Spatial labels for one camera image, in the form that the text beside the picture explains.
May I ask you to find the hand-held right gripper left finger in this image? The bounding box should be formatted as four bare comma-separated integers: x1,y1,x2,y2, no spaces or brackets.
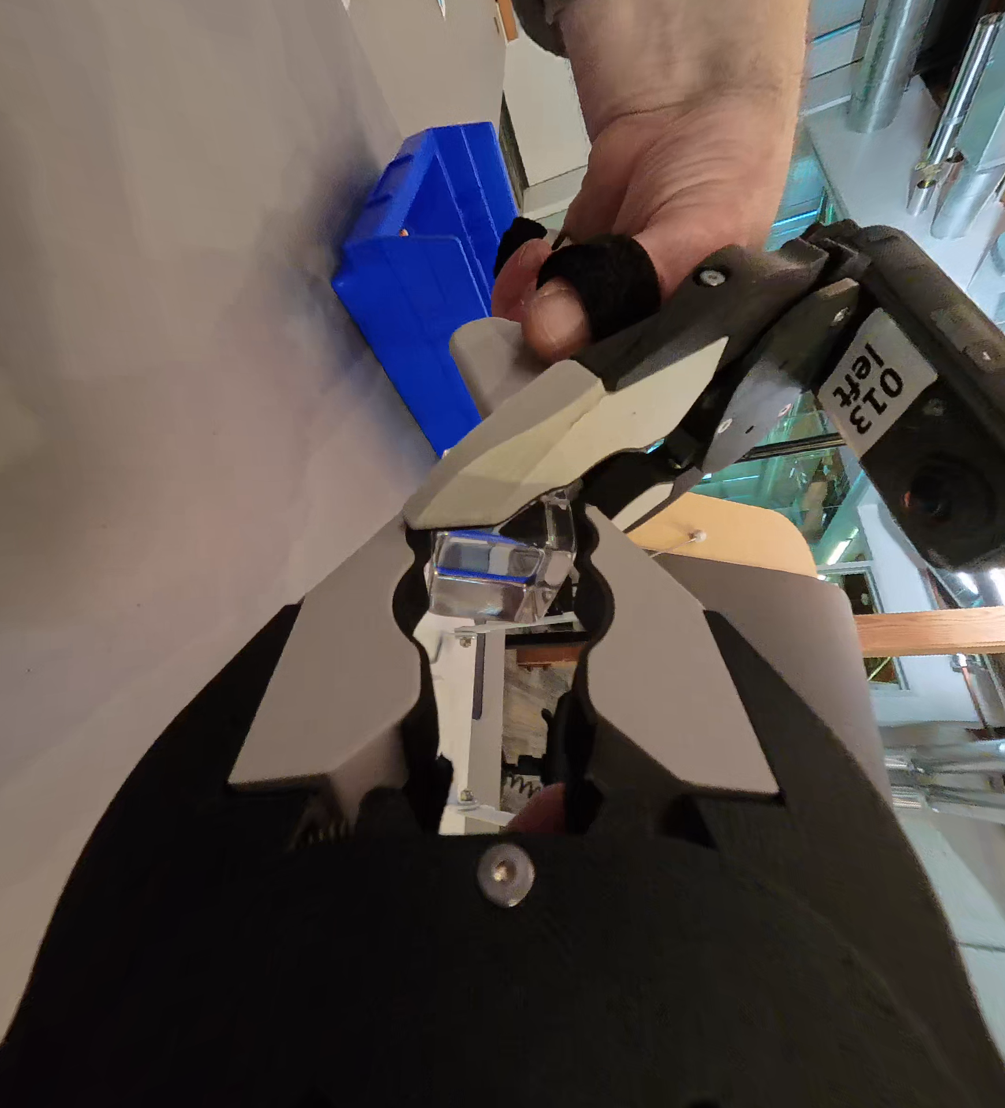
227,519,455,836

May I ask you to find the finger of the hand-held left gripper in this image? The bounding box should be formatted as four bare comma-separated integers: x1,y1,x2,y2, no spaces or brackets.
404,336,728,531
584,452,703,535

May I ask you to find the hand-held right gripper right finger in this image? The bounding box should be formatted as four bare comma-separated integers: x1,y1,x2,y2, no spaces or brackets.
554,506,782,836

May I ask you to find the clear acrylic cube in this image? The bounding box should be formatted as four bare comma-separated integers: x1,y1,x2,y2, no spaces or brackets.
424,489,580,624

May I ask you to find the blue plastic bin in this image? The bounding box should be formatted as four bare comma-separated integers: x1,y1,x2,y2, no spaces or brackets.
331,121,521,458

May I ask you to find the person's left hand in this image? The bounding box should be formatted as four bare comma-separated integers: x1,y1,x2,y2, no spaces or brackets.
492,0,815,363

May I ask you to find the white display stand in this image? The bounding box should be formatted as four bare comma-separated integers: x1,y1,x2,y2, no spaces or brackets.
428,493,893,832

